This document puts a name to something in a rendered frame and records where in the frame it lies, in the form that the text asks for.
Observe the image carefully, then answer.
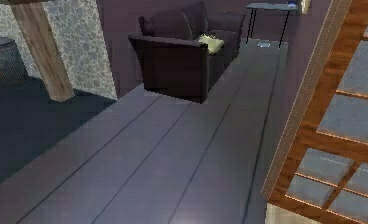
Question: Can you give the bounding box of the dark purple armchair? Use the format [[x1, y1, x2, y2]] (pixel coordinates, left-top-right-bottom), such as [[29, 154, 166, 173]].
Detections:
[[127, 0, 247, 104]]

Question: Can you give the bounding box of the pale yellow cushion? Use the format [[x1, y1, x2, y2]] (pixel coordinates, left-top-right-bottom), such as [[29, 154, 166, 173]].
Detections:
[[197, 33, 225, 55]]

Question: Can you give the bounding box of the grey side table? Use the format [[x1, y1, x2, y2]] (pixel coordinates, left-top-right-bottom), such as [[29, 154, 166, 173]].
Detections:
[[245, 2, 299, 50]]

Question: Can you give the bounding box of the brown wooden glazed door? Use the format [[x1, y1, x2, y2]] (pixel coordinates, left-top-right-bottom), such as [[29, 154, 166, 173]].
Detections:
[[261, 0, 368, 224]]

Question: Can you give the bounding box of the grey ribbed bin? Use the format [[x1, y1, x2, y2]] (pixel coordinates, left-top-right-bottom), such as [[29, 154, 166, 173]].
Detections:
[[0, 36, 29, 88]]

